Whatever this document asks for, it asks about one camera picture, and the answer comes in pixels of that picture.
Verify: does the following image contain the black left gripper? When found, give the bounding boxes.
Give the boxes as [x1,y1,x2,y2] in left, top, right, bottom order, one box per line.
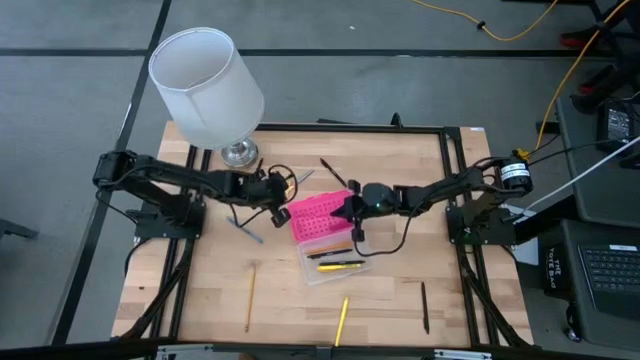
[242,168,292,229]

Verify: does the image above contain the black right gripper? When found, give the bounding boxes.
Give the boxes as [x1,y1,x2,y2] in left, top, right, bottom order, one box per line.
[329,178,401,244]

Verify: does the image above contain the clear supply box pink lid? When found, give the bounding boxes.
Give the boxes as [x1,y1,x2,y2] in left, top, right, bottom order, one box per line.
[287,188,374,287]

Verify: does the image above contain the yellow handled scissors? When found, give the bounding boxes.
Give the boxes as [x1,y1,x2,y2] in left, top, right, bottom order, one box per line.
[283,168,316,200]

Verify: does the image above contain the blue pen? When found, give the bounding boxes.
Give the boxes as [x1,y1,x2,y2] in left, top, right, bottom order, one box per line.
[226,216,265,245]

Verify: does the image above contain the yellow pen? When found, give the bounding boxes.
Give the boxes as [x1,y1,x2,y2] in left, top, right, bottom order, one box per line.
[333,296,351,348]
[315,263,363,273]

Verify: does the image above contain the yellow wooden pencil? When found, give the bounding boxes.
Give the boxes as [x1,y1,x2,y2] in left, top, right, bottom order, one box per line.
[243,263,258,334]

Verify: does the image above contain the white shade silver table lamp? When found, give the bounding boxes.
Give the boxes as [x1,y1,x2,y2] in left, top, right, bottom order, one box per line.
[148,27,265,170]

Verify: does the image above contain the white paper sheet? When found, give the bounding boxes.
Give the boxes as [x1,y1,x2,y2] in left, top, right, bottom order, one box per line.
[514,204,541,266]

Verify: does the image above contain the black tote bag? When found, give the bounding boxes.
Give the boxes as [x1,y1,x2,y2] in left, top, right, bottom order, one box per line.
[542,242,574,301]

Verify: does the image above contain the dark grey side desk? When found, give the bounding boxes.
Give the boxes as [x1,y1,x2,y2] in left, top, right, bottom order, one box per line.
[553,94,640,351]

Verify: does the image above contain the dark grey chair base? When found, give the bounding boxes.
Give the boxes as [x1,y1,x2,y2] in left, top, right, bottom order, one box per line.
[0,217,40,242]

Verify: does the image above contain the black laptop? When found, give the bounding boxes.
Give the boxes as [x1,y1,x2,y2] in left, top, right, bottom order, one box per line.
[577,243,640,321]

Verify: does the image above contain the black power adapter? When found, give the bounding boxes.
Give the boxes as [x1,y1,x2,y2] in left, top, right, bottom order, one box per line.
[597,99,640,154]

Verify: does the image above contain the black stand legs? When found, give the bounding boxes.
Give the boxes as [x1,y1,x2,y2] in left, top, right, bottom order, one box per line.
[557,0,640,114]

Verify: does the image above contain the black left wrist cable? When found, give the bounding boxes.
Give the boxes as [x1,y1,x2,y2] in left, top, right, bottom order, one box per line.
[227,163,300,229]

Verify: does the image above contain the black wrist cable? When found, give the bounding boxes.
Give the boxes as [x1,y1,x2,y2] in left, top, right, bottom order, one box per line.
[353,212,419,259]
[227,163,300,229]

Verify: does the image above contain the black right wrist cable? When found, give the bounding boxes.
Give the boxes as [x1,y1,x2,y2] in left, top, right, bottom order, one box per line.
[353,212,419,259]

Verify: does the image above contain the silver metal bracket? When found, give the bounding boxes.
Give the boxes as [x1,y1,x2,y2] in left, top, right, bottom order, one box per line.
[432,348,494,360]
[154,343,216,360]

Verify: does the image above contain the yellow extension cable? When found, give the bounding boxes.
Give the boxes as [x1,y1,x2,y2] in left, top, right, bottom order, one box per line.
[513,0,632,164]
[409,0,560,42]

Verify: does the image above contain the black power cable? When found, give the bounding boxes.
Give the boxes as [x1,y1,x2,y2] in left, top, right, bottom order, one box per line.
[527,134,609,166]

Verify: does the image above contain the white cable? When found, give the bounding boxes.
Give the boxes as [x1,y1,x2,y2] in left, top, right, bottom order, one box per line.
[519,135,640,217]

